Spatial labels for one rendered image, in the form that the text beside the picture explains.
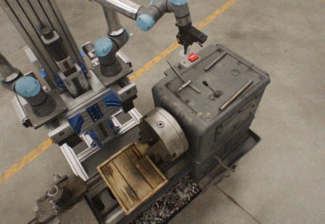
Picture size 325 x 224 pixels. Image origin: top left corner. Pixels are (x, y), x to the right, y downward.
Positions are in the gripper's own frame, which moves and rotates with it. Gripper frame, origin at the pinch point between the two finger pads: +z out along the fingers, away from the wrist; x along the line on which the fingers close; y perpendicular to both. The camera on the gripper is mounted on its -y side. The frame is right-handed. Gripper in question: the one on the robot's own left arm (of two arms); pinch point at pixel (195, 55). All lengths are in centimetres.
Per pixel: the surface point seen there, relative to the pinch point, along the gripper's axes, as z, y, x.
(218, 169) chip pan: 92, -12, 17
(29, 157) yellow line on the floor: 100, 165, 119
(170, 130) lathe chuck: 20.0, -7.3, 37.7
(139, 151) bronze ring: 27, 4, 55
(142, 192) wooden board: 51, 0, 68
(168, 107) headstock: 18.9, 3.8, 26.7
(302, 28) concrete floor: 149, 36, -253
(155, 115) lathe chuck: 16.1, 3.8, 36.2
